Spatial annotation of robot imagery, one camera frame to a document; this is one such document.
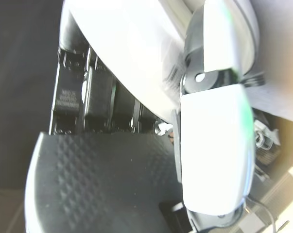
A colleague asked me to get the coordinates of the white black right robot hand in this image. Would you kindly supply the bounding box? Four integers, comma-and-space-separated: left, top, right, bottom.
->
24, 0, 258, 233

